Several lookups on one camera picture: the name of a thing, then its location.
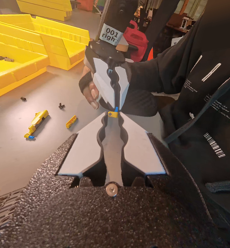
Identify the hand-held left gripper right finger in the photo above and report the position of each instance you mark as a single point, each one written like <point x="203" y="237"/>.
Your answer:
<point x="146" y="155"/>

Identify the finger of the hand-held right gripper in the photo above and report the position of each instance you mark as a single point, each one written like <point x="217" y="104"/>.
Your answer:
<point x="103" y="81"/>
<point x="124" y="83"/>

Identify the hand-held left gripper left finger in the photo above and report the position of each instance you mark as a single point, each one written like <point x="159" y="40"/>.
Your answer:
<point x="80" y="155"/>

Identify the small yellow connector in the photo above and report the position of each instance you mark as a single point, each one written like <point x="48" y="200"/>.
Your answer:
<point x="113" y="114"/>

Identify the yellow wedge panel piece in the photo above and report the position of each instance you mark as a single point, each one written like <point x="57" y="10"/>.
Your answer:
<point x="71" y="121"/>

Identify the black pin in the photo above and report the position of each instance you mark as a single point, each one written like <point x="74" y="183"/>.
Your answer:
<point x="61" y="105"/>

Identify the yellow beam assembly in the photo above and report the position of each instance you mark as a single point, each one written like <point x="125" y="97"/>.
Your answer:
<point x="39" y="118"/>

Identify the yellow parts bin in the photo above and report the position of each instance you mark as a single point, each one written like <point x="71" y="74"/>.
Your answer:
<point x="68" y="50"/>
<point x="45" y="9"/>
<point x="18" y="73"/>

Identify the person's right forearm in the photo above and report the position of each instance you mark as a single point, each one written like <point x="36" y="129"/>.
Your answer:
<point x="157" y="77"/>

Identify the person's right hand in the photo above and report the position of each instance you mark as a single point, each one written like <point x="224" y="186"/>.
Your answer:
<point x="92" y="95"/>

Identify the red fuel canister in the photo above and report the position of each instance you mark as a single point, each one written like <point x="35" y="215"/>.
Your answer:
<point x="140" y="42"/>

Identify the red container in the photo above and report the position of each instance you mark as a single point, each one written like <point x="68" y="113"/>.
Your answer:
<point x="86" y="4"/>

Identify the small black piece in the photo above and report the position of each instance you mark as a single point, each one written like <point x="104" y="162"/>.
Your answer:
<point x="23" y="99"/>

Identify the mixed plastic connector pieces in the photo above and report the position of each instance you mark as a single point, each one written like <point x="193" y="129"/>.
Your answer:
<point x="0" y="59"/>

